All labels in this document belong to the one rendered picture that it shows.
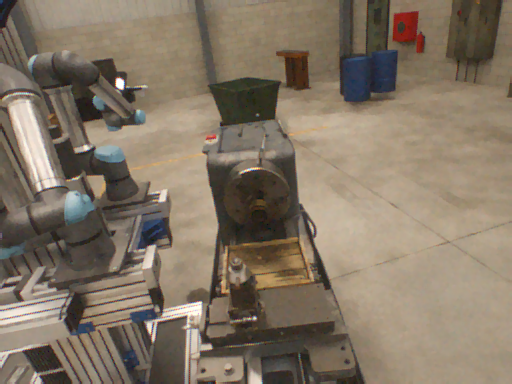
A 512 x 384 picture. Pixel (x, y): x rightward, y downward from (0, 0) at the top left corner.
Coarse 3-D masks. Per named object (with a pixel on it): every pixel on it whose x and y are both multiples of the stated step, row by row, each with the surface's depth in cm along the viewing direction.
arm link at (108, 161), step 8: (96, 152) 145; (104, 152) 145; (112, 152) 145; (120, 152) 148; (96, 160) 146; (104, 160) 144; (112, 160) 145; (120, 160) 147; (96, 168) 147; (104, 168) 146; (112, 168) 146; (120, 168) 148; (104, 176) 149; (112, 176) 148; (120, 176) 149
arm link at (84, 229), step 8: (88, 200) 105; (88, 208) 104; (88, 216) 104; (96, 216) 108; (72, 224) 101; (80, 224) 103; (88, 224) 104; (96, 224) 107; (56, 232) 100; (64, 232) 101; (72, 232) 102; (80, 232) 103; (88, 232) 105; (96, 232) 107; (56, 240) 102; (64, 240) 106; (72, 240) 104; (80, 240) 104
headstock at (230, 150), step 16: (224, 128) 206; (256, 128) 197; (272, 128) 192; (208, 144) 181; (224, 144) 177; (240, 144) 173; (256, 144) 170; (288, 144) 164; (208, 160) 162; (224, 160) 162; (240, 160) 161; (272, 160) 161; (288, 160) 161; (208, 176) 166; (224, 176) 164; (288, 176) 165; (256, 192) 169; (224, 208) 172; (288, 208) 174
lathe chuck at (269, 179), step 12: (240, 168) 151; (252, 168) 146; (264, 168) 147; (276, 168) 154; (228, 180) 152; (252, 180) 148; (264, 180) 149; (276, 180) 149; (228, 192) 151; (240, 192) 151; (264, 192) 151; (276, 192) 152; (228, 204) 153; (240, 204) 154; (288, 204) 155; (240, 216) 157; (276, 216) 157
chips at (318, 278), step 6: (312, 264) 186; (318, 264) 188; (312, 270) 182; (318, 270) 182; (222, 276) 186; (318, 276) 177; (318, 282) 168; (324, 282) 174; (216, 288) 180; (324, 288) 168; (216, 294) 174; (342, 378) 128; (348, 378) 128; (354, 378) 127
